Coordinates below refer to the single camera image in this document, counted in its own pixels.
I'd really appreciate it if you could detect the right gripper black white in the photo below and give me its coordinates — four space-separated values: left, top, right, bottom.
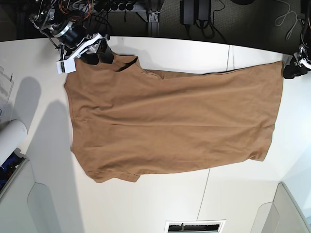
54 21 114 65

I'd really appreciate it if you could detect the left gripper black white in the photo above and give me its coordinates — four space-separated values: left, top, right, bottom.
283 45 311 79

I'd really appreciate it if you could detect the brown t-shirt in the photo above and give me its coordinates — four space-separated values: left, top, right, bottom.
64 55 283 183

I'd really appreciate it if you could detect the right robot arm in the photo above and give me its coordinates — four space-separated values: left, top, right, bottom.
29 0 114 73

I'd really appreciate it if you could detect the aluminium table leg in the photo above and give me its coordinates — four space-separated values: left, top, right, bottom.
137 11 160 37

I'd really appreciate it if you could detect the clear plastic bin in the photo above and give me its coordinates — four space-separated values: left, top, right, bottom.
0 67 14 120

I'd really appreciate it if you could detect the black power adapter left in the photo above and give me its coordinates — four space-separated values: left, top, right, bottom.
180 0 196 26

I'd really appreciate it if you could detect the black power adapter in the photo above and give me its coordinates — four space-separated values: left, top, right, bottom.
180 0 196 26
197 0 211 21

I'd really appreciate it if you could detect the black power adapter right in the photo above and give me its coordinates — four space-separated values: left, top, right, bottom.
197 0 211 21

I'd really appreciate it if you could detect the white paper roll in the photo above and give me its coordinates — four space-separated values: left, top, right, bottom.
0 120 28 165

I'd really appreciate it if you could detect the grey right chair back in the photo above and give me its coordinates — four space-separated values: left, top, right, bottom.
251 182 311 233

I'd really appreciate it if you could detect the grey chair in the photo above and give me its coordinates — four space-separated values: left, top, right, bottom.
251 182 311 233
0 160 62 233

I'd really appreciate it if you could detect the grey left chair back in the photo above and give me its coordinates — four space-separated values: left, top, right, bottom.
0 160 62 233

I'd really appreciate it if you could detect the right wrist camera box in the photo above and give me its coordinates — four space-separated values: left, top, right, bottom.
56 59 76 74

